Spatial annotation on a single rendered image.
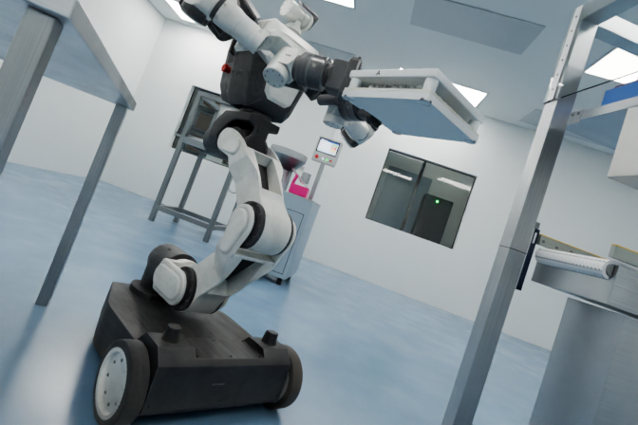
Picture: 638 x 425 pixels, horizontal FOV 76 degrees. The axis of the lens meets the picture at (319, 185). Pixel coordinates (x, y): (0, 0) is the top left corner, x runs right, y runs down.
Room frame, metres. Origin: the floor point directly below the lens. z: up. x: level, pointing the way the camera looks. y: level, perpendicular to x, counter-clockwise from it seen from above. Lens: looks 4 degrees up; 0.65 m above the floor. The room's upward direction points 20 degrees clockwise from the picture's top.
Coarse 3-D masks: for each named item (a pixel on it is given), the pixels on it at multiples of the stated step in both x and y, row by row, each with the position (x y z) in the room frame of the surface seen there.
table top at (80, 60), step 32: (0, 0) 0.60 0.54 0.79; (32, 0) 0.55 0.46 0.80; (64, 0) 0.56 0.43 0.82; (0, 32) 0.88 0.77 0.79; (64, 32) 0.66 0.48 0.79; (96, 32) 0.72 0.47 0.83; (64, 64) 1.01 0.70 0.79; (96, 64) 0.84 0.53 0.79; (96, 96) 1.53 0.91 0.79; (128, 96) 1.33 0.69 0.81
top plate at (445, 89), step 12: (360, 72) 0.94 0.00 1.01; (372, 72) 0.91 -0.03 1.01; (384, 72) 0.89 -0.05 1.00; (396, 72) 0.86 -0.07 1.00; (408, 72) 0.84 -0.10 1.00; (420, 72) 0.82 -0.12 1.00; (432, 72) 0.80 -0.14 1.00; (384, 84) 0.93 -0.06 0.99; (396, 84) 0.90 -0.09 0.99; (408, 84) 0.88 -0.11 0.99; (420, 84) 0.86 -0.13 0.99; (444, 84) 0.82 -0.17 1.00; (444, 96) 0.87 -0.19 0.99; (456, 96) 0.85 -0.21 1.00; (456, 108) 0.92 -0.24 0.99; (468, 108) 0.90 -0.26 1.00; (480, 120) 0.95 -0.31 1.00
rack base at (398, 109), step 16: (352, 96) 0.94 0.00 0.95; (368, 96) 0.90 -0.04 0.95; (384, 96) 0.87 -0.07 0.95; (400, 96) 0.84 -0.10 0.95; (416, 96) 0.81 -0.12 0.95; (432, 96) 0.80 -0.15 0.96; (368, 112) 1.02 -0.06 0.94; (384, 112) 0.97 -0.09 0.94; (400, 112) 0.93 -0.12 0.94; (416, 112) 0.89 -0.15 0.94; (432, 112) 0.85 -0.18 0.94; (448, 112) 0.85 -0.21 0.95; (400, 128) 1.06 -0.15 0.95; (416, 128) 1.01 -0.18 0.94; (432, 128) 0.96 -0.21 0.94; (448, 128) 0.92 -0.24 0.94; (464, 128) 0.91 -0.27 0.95
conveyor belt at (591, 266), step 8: (536, 256) 1.24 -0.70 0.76; (544, 256) 1.21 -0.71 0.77; (552, 256) 1.18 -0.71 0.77; (560, 256) 1.15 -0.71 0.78; (568, 256) 1.12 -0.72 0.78; (576, 256) 1.10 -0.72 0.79; (584, 256) 1.08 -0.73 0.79; (544, 264) 1.23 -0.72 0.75; (552, 264) 1.18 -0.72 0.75; (560, 264) 1.14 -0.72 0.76; (568, 264) 1.11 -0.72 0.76; (576, 264) 1.08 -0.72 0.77; (584, 264) 1.06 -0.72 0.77; (592, 264) 1.03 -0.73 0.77; (600, 264) 1.01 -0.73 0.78; (608, 264) 1.00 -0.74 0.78; (616, 264) 1.00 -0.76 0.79; (584, 272) 1.07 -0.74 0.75; (592, 272) 1.03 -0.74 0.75; (600, 272) 1.01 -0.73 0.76
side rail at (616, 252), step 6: (612, 246) 0.99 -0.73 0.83; (612, 252) 0.99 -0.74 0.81; (618, 252) 0.98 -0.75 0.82; (624, 252) 0.99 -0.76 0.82; (630, 252) 0.99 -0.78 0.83; (618, 258) 0.98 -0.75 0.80; (624, 258) 0.99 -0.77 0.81; (630, 258) 0.99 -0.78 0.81; (636, 258) 0.99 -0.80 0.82; (630, 264) 0.99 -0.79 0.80; (636, 264) 0.99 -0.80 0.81
